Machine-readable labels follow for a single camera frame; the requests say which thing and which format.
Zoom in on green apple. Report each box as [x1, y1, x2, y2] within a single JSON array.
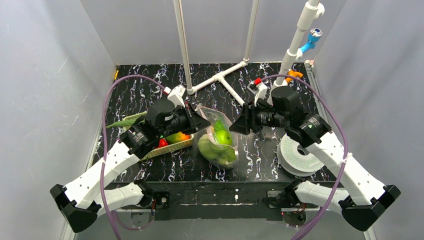
[[215, 130, 233, 146]]

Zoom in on clear zip top bag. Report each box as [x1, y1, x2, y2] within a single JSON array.
[[195, 106, 239, 169]]

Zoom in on green bitter gourd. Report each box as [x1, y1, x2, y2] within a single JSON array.
[[197, 134, 238, 169]]

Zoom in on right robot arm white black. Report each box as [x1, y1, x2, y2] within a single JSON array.
[[229, 86, 401, 232]]

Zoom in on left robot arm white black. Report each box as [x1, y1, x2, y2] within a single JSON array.
[[49, 99, 211, 233]]

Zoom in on orange green mango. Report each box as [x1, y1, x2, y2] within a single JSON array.
[[165, 132, 191, 145]]

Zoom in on cream woven basket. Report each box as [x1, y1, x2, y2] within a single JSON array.
[[123, 126, 194, 161]]

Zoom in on red tomato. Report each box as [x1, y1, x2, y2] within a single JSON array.
[[157, 138, 169, 149]]

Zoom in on orange clamp fitting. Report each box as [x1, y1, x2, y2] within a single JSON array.
[[285, 69, 304, 83]]

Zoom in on blue clamp fitting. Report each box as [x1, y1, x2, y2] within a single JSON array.
[[300, 27, 323, 53]]

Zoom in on white jointed pipe stand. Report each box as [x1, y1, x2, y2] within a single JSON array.
[[266, 0, 326, 106]]

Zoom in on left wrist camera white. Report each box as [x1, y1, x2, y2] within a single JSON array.
[[164, 84, 186, 107]]

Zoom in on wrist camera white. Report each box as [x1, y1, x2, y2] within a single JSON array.
[[164, 84, 186, 107], [247, 78, 268, 107]]

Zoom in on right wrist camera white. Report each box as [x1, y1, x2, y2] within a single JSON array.
[[247, 78, 268, 107]]

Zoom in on white pvc pipe frame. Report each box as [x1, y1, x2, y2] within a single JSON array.
[[173, 0, 260, 105]]

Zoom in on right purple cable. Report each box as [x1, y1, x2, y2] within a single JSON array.
[[261, 74, 349, 240]]

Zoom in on purple cable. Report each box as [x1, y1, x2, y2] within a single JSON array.
[[100, 74, 167, 240], [261, 74, 349, 240]]

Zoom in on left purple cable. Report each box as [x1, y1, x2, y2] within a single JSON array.
[[100, 74, 167, 240]]

